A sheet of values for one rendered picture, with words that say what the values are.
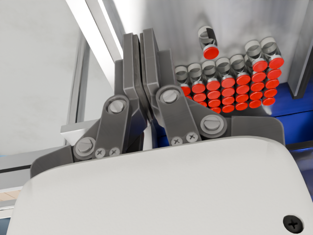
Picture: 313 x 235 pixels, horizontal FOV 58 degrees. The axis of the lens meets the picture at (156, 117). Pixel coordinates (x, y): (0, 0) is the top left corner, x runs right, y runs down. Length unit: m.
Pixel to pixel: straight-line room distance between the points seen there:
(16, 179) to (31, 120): 1.46
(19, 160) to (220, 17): 0.59
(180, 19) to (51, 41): 1.27
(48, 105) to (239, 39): 1.71
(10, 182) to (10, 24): 0.99
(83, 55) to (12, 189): 0.48
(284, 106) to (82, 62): 0.64
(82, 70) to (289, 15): 0.67
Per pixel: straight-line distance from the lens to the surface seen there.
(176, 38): 0.42
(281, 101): 0.61
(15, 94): 2.01
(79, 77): 0.93
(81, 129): 0.61
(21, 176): 0.77
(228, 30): 0.43
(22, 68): 1.80
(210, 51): 0.39
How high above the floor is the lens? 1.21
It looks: 35 degrees down
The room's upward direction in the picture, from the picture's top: 175 degrees clockwise
